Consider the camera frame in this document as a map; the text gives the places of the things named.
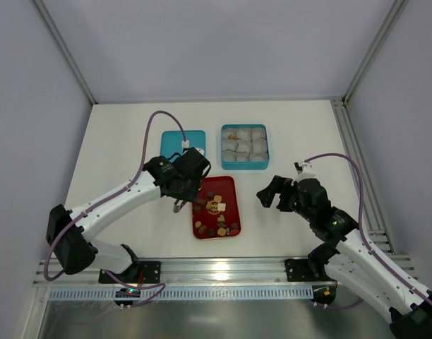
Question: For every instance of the teal square tin box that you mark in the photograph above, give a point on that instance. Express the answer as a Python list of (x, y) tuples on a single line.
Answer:
[(231, 166)]

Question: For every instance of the white square chocolate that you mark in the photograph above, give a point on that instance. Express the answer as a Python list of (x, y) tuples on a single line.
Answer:
[(221, 206)]

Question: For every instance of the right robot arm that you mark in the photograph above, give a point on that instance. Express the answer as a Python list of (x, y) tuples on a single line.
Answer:
[(349, 257)]

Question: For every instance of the tan round fluted chocolate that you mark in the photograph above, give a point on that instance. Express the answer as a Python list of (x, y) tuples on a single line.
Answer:
[(222, 232)]

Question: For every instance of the brown trapezoid chocolate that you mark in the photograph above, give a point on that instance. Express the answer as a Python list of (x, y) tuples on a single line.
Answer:
[(202, 230)]

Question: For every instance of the grey slotted cable duct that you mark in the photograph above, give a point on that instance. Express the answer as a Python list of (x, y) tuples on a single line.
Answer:
[(182, 293)]

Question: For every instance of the red rectangular tray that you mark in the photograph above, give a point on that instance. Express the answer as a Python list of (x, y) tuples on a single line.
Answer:
[(215, 212)]

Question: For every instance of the teal tin lid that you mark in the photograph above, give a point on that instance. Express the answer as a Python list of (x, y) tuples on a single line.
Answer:
[(172, 142)]

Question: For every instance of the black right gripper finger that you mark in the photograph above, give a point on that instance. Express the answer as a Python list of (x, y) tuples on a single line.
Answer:
[(285, 197), (267, 195)]

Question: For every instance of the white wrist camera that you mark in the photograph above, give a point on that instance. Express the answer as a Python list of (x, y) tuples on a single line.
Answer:
[(304, 170), (187, 146)]

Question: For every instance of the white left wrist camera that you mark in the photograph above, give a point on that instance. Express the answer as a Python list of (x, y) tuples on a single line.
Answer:
[(187, 146)]

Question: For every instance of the brown marbled bar chocolate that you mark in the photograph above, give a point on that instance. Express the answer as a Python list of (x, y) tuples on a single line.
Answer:
[(201, 201)]

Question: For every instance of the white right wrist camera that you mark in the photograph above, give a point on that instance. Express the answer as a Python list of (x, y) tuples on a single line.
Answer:
[(304, 170)]

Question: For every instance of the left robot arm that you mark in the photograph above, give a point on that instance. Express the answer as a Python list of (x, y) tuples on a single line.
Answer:
[(72, 234)]

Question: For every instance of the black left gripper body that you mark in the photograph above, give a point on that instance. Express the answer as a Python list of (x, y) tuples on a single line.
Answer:
[(183, 194)]

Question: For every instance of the silver metal tongs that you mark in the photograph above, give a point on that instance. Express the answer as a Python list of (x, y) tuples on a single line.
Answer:
[(178, 205)]

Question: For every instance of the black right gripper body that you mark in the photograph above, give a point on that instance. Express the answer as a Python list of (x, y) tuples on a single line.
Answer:
[(282, 195)]

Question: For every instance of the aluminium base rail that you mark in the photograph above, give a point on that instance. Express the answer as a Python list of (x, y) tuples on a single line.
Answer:
[(209, 270)]

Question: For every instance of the white paper cup liner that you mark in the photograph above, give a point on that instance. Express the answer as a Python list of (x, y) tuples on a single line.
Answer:
[(226, 132), (244, 134), (259, 146), (258, 133), (244, 146), (243, 157), (258, 157), (229, 144), (229, 156)]

